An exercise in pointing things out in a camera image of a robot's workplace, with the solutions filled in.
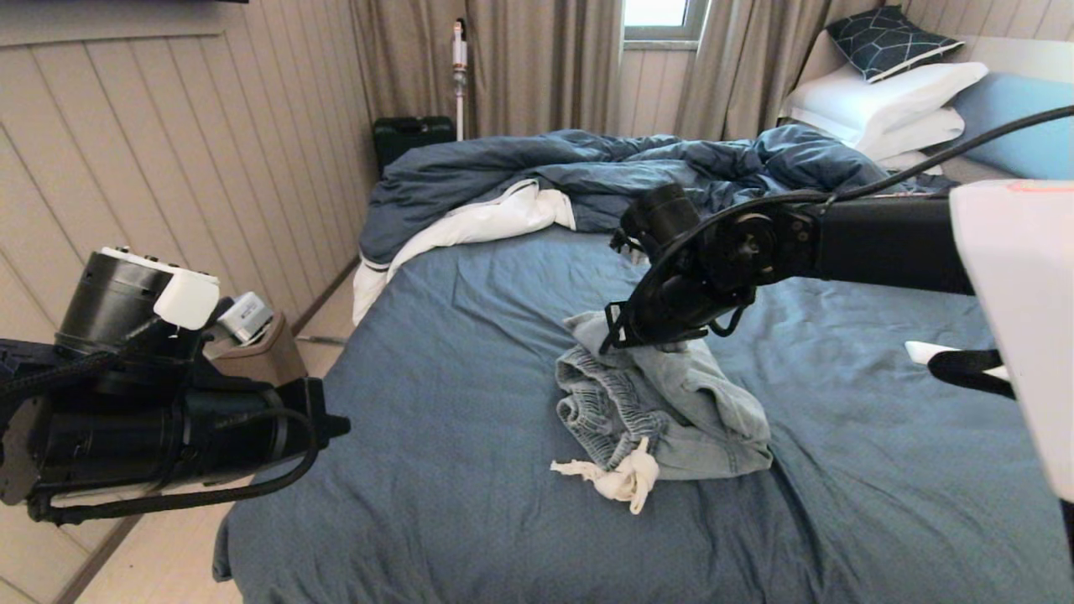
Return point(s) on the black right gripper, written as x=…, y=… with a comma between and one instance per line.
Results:
x=688, y=306

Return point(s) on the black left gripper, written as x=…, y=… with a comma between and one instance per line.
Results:
x=168, y=440

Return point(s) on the light blue denim shorts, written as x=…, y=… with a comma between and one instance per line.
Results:
x=713, y=419

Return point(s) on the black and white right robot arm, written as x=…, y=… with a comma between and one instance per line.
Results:
x=889, y=243

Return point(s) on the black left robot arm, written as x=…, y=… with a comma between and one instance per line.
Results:
x=109, y=302

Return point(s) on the brown trash bin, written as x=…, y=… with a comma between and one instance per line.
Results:
x=268, y=361

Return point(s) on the bed with blue sheet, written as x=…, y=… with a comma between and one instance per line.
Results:
x=461, y=419

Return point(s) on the dark blue crumpled duvet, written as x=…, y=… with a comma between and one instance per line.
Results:
x=545, y=176

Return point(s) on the white bed linen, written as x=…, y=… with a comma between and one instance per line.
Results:
x=487, y=220

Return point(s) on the white flat bar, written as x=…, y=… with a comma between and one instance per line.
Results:
x=923, y=352

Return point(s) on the beige curtain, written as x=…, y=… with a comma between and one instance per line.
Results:
x=537, y=64
x=738, y=64

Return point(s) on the black hard case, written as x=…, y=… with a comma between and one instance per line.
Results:
x=411, y=138

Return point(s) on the grey framed window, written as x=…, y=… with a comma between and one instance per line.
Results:
x=659, y=11

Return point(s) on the large white pillow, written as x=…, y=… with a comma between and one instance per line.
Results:
x=877, y=96

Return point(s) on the white stick vacuum cleaner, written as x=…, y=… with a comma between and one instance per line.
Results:
x=459, y=55

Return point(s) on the dark patterned cushion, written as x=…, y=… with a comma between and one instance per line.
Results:
x=885, y=40

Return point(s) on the light blue headboard pad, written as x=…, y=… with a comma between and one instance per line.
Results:
x=1019, y=109

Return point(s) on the beige bed headboard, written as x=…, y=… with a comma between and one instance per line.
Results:
x=1032, y=53

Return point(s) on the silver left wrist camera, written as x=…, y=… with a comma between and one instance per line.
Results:
x=247, y=317

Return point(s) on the black wall television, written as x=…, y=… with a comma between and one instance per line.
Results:
x=126, y=2

